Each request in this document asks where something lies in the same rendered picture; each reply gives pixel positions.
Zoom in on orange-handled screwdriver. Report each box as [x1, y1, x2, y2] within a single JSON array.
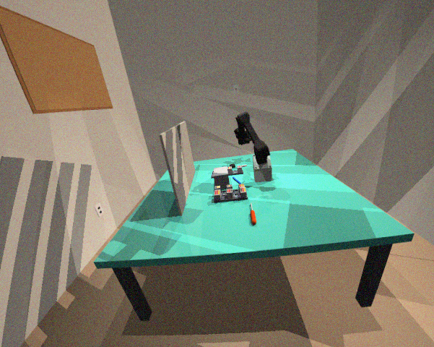
[[251, 203, 257, 225]]

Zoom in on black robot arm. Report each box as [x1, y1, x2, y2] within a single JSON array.
[[234, 112, 271, 164]]

